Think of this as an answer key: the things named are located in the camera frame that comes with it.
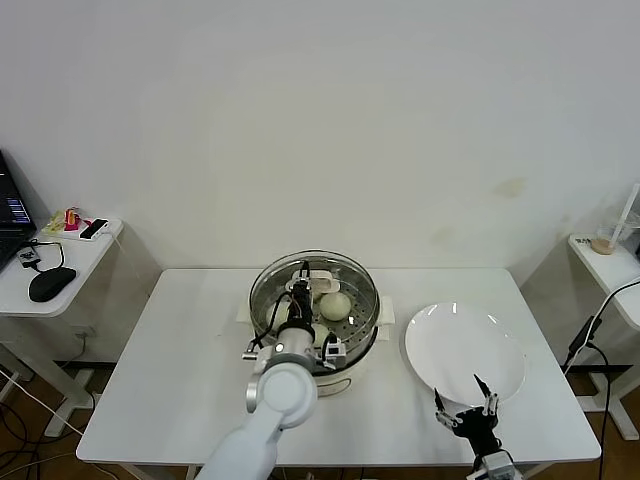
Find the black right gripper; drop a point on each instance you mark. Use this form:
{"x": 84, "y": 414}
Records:
{"x": 477, "y": 427}

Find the black computer mouse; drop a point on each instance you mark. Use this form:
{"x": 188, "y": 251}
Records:
{"x": 51, "y": 284}

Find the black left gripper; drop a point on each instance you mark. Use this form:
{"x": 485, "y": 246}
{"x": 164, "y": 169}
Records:
{"x": 301, "y": 305}

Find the stainless steel steamer basket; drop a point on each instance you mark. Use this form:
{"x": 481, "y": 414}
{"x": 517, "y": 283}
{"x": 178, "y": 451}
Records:
{"x": 367, "y": 330}

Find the black and white phone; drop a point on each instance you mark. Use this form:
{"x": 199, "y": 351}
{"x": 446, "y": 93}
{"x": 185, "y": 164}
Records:
{"x": 95, "y": 228}

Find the white wall socket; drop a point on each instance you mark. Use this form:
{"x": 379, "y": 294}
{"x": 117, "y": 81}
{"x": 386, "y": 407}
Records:
{"x": 83, "y": 334}

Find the white side table with laptop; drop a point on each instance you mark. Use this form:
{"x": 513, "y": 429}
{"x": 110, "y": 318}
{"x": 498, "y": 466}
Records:
{"x": 90, "y": 255}

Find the white round plate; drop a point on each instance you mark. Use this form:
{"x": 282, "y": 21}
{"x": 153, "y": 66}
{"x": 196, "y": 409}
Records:
{"x": 450, "y": 350}

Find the black laptop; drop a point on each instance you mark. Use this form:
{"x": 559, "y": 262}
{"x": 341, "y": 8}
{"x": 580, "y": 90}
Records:
{"x": 10, "y": 210}

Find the round glass pot lid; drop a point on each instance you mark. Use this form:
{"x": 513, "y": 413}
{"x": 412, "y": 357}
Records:
{"x": 327, "y": 282}

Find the yellow snack packet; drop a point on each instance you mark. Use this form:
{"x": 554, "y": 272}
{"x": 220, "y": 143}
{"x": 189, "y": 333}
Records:
{"x": 54, "y": 225}

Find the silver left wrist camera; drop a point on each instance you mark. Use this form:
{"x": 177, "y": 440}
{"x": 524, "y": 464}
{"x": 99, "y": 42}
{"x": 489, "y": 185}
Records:
{"x": 333, "y": 354}

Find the pink and orange small item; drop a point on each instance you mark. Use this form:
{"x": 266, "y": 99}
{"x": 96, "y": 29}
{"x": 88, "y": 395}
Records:
{"x": 73, "y": 218}

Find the clear plastic drink cup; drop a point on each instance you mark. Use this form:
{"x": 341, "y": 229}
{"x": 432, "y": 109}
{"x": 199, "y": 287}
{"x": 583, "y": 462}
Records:
{"x": 602, "y": 244}

